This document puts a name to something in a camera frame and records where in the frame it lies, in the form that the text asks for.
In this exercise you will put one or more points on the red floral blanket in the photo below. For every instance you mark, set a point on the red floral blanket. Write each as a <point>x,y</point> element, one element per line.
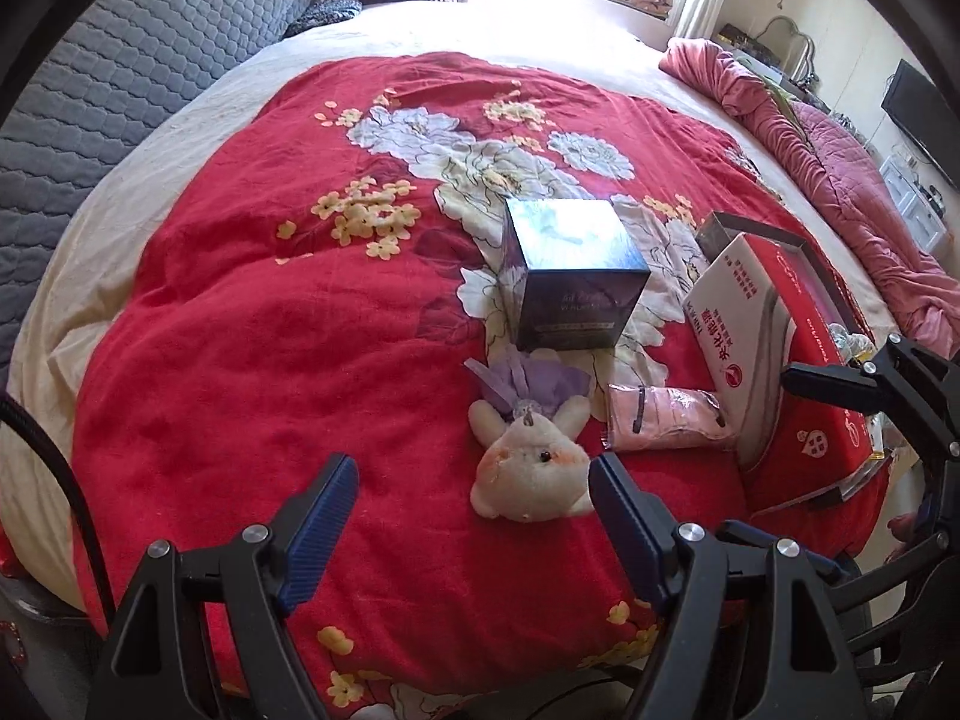
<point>262,360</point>

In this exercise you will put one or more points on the grey quilted headboard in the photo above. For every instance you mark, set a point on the grey quilted headboard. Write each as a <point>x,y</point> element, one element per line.
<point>112,52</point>

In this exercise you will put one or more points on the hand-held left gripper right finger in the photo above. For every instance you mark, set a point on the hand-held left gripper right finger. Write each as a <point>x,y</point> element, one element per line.
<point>630,532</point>

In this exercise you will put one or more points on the green cloth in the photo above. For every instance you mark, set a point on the green cloth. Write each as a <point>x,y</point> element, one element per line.
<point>787,105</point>

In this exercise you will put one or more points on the vanity mirror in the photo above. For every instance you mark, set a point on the vanity mirror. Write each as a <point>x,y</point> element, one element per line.
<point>787,45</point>

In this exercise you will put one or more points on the black television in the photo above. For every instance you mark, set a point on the black television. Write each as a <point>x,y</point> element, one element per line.
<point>922,120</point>

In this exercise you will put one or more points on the bed with cream sheet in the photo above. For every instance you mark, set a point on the bed with cream sheet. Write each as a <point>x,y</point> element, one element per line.
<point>525,26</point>

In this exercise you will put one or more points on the pink packet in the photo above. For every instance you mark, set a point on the pink packet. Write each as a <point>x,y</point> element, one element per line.
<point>667,420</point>

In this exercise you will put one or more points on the person's right hand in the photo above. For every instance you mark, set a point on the person's right hand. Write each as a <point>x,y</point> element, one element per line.
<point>904,532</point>

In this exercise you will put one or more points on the red tissue pack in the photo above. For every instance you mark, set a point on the red tissue pack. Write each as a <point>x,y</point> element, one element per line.
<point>795,330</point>

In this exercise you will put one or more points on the pink quilt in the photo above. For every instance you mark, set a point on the pink quilt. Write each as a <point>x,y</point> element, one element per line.
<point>847,187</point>

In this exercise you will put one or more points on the dark patterned pillow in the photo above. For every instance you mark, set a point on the dark patterned pillow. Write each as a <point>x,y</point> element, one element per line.
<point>326,13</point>

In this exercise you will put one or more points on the black box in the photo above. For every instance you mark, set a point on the black box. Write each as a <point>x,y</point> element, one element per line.
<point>570,277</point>

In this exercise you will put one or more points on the white plush toy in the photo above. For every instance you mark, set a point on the white plush toy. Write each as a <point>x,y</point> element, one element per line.
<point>532,465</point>

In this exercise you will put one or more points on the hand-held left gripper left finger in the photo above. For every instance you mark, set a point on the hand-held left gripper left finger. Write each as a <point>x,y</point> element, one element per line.
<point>322,532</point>

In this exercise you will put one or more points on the white dresser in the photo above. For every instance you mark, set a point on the white dresser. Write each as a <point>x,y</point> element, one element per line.
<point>911,199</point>

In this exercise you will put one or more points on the pink cardboard box lid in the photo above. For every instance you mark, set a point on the pink cardboard box lid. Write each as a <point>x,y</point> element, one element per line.
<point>716,229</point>

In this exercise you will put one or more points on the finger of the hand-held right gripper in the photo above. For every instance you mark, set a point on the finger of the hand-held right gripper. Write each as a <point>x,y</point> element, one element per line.
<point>825,382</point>
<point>825,568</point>

